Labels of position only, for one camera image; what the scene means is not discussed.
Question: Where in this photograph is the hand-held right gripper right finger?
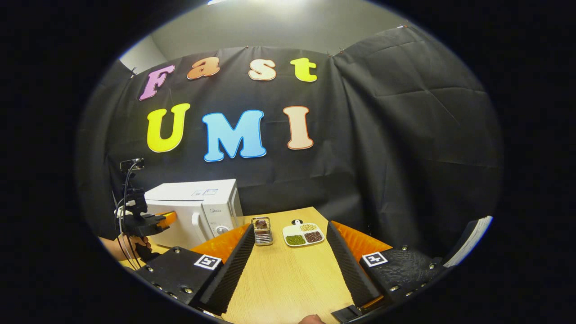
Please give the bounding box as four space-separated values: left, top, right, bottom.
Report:
326 220 445 309

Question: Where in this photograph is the metal wire utensil holder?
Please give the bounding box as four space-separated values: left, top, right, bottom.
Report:
252 216 274 247

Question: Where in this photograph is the white microwave oven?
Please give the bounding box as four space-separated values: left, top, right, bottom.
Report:
144 179 244 251

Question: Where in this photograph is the white divided plate of grains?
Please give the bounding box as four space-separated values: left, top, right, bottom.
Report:
282 219 325 248

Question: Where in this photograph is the black backdrop cloth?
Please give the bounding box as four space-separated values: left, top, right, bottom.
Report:
76 25 504 259

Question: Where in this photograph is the black cable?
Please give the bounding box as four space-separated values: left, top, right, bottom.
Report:
116 161 141 270

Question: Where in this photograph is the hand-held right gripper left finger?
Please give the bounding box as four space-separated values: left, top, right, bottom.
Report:
134 224 256 315

